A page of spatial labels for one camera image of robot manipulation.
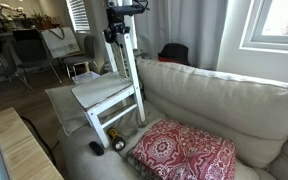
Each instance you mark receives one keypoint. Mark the grey office chair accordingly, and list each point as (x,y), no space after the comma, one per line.
(89,46)

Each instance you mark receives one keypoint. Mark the red patterned cushion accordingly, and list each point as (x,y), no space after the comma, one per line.
(190,150)

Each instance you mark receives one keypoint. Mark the beige throw pillow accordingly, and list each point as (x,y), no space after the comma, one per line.
(62,106)

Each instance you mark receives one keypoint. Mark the yellow black flashlight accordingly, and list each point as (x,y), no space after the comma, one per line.
(116,140)

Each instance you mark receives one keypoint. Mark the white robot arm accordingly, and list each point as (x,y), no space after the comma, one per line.
(119,2)

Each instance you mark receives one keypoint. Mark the light wooden table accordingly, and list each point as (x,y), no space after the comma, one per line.
(20,146)

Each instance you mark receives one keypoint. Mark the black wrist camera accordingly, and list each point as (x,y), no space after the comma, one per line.
(125,10)

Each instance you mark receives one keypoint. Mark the clear plastic storage bin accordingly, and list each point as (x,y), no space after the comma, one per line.
(84,77)

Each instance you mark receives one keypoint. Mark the potted plant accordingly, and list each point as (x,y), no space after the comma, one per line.
(44,21)

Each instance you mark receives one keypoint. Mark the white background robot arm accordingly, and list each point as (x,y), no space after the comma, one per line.
(9,11)

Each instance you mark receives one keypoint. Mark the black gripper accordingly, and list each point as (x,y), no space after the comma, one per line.
(116,23)

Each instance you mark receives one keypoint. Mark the beige fabric sofa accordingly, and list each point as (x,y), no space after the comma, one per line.
(244,100)

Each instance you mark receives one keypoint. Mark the white wooden child chair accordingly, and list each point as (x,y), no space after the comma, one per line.
(97,91)

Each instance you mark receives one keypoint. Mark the white framed window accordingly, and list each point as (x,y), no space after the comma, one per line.
(277,23)

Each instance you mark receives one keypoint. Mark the grey white patterned blanket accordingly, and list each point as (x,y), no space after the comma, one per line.
(143,55)

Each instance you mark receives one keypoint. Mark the white tote bag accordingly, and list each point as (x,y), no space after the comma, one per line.
(60,41)

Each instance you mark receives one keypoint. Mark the white window blind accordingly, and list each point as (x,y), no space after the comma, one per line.
(78,15)

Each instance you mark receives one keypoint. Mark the black remote control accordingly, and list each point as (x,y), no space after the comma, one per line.
(96,148)

